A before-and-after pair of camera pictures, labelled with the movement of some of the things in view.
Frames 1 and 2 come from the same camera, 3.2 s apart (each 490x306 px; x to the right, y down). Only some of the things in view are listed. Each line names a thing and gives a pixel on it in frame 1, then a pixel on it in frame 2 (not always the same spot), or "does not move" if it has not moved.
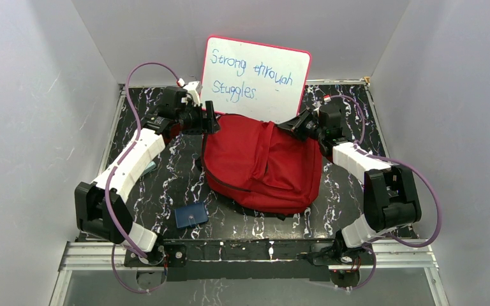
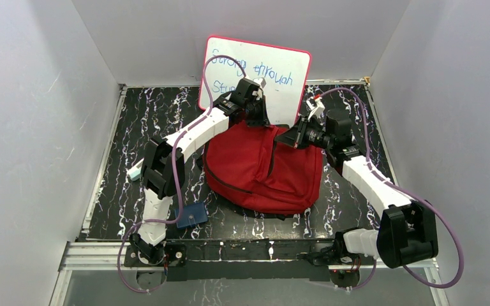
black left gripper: x=202 y=121 -> x=258 y=116
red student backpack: x=253 y=163 does not move
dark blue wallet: x=191 y=215 does not move
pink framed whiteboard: x=263 y=82 does not move
